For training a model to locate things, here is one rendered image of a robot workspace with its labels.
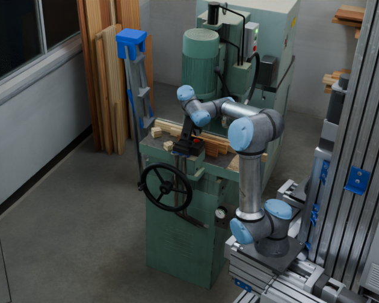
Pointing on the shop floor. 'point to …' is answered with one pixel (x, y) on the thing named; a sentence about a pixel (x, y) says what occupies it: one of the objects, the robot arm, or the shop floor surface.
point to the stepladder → (138, 119)
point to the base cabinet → (187, 234)
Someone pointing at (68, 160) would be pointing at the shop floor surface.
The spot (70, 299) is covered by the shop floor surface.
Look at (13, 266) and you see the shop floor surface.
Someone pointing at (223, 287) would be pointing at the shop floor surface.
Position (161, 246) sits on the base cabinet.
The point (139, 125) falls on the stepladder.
